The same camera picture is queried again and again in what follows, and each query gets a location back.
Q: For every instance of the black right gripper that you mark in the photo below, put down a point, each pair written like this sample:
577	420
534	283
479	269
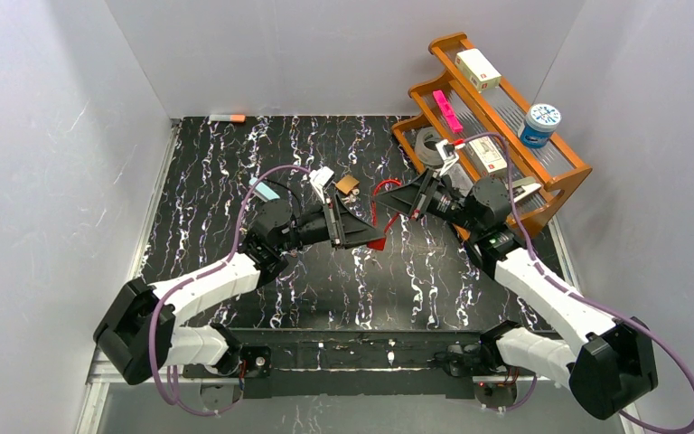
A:
425	195

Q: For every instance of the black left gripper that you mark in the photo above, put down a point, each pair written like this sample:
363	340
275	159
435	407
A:
331	221

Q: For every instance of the silver brass-lock keys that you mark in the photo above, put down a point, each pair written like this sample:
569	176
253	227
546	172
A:
351	197

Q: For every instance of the brass padlock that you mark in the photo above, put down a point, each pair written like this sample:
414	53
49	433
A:
347	185

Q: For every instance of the black cable padlock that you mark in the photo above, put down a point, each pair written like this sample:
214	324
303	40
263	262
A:
289	191

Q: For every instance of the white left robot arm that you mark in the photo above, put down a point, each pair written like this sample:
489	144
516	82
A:
146	326

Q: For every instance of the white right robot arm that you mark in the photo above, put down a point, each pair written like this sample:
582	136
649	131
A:
605	362

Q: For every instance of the white red staple box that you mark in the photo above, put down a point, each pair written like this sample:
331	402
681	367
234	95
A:
486	157

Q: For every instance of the teal white eraser block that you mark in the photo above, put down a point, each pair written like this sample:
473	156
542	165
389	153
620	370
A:
262	191

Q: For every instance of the pink highlighter marker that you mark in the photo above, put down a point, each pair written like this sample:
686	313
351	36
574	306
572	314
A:
447	111

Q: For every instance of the white box top shelf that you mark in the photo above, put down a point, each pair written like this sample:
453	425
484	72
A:
477	70

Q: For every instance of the blue white round jar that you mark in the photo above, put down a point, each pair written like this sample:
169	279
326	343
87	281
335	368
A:
539	124

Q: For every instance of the orange grey marker pen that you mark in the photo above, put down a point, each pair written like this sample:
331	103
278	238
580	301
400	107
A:
227	118

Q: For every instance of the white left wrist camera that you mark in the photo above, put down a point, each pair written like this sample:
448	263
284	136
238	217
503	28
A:
319	179

